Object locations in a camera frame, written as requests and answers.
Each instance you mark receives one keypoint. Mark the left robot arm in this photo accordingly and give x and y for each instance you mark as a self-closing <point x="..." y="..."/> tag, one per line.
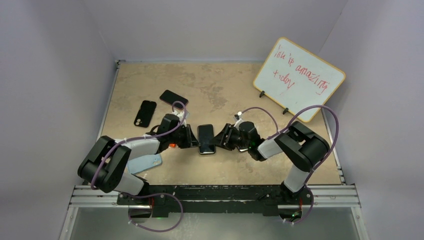
<point x="104" y="167"/>

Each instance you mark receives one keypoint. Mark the black phone silver frame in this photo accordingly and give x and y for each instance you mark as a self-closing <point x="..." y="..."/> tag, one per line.
<point x="205" y="134"/>

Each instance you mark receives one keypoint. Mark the phone in purple case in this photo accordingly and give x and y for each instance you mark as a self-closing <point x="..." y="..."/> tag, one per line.
<point x="170" y="97"/>

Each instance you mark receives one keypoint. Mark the aluminium frame rail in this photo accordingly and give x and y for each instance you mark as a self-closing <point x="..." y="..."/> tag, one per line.
<point x="324" y="196"/>

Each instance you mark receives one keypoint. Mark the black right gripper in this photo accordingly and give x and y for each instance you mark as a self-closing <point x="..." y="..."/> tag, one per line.
<point x="220" y="140"/>

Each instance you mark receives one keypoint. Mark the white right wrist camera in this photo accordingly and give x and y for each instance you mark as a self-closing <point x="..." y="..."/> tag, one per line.
<point x="238" y="116"/>

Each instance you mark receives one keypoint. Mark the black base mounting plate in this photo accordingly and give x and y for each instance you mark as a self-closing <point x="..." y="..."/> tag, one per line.
<point x="267" y="200"/>

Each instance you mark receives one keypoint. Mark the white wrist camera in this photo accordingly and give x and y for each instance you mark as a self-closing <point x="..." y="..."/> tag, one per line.
<point x="182" y="115"/>
<point x="238" y="116"/>

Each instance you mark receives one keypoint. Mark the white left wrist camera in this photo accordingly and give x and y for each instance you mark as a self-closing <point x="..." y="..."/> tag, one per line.
<point x="182" y="115"/>

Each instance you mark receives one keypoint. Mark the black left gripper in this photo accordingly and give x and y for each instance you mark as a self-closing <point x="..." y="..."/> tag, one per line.
<point x="190" y="140"/>

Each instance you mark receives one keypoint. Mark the light blue phone case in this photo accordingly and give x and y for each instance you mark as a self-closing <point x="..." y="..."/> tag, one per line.
<point x="143" y="163"/>

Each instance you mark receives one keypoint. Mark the small black phone case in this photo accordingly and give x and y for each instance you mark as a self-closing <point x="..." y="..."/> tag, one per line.
<point x="145" y="113"/>

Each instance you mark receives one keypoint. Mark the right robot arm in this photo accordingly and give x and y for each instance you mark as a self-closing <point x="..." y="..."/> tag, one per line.
<point x="303" y="147"/>

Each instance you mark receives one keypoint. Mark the whiteboard with red writing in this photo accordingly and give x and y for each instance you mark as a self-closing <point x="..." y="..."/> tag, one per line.
<point x="295" y="78"/>

